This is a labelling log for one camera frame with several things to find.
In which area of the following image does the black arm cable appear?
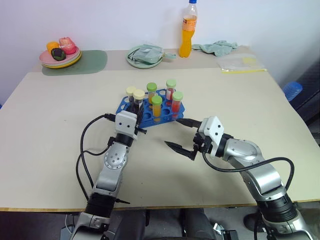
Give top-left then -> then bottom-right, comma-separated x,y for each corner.
201,149 -> 296,201
75,112 -> 118,202

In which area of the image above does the light green cloth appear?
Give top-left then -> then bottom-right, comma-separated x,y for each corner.
191,40 -> 240,58

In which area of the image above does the dark purple toy food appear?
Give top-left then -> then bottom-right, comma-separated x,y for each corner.
50,47 -> 67,61

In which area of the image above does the stack of plates with fruit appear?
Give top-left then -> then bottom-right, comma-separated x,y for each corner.
41,51 -> 83,70

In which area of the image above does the blue test tube rack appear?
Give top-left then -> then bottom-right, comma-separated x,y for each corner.
115,88 -> 187,130

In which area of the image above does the pink toy food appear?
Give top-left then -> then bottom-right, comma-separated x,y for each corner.
58,36 -> 77,55

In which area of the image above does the orange tube green cap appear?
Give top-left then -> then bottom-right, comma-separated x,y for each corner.
146,82 -> 158,107
151,95 -> 164,124

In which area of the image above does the pink plate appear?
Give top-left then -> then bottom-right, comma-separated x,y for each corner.
38,46 -> 81,64

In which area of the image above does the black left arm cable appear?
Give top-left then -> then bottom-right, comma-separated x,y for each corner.
75,112 -> 118,202

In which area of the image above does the black chair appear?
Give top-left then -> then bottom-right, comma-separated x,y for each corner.
290,59 -> 320,147

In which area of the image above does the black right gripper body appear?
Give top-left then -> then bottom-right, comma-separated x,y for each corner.
192,128 -> 213,155

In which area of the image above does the clear lidded food container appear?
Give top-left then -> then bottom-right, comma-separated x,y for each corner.
129,44 -> 165,65

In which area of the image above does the light green round plate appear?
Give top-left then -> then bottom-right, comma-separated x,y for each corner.
125,44 -> 165,69

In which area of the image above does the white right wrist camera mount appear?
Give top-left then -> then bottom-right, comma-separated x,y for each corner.
199,115 -> 225,160

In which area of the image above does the dark tube pale yellow cap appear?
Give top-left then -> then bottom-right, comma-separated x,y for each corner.
125,85 -> 137,105
132,89 -> 146,115

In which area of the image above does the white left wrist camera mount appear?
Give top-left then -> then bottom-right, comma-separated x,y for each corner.
114,111 -> 139,140

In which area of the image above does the orange toy food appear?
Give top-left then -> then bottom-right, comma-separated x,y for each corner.
46,41 -> 61,52

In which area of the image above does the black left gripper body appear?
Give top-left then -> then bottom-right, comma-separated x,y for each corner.
134,115 -> 149,136

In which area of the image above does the red tube green cap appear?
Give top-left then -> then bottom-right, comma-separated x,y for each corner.
165,78 -> 178,101
171,91 -> 185,119

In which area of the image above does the orange drink plastic bottle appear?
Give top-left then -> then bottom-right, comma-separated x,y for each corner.
178,0 -> 199,59

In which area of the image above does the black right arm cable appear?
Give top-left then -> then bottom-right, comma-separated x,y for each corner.
201,149 -> 296,201

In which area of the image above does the dark green table mat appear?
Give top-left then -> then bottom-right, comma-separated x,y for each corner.
41,49 -> 109,77

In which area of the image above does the clear plastic zip bag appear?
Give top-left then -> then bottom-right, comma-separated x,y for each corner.
215,53 -> 266,75

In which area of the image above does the black caster base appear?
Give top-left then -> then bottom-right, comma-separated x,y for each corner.
212,221 -> 241,240

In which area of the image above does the dark rounded shape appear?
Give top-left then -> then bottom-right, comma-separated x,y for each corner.
106,209 -> 151,240
180,207 -> 217,240

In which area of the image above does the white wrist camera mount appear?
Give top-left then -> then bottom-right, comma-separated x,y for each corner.
114,111 -> 139,140
199,115 -> 225,160

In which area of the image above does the pale green plate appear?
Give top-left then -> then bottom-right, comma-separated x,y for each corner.
40,49 -> 82,67

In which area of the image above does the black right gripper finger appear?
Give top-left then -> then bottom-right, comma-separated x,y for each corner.
163,140 -> 198,161
175,118 -> 203,129

